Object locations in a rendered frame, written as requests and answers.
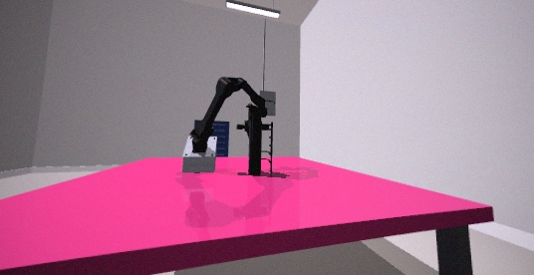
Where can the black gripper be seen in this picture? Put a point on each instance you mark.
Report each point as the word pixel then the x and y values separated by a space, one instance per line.
pixel 250 118

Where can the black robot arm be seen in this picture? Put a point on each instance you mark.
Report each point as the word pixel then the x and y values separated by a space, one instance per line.
pixel 224 89

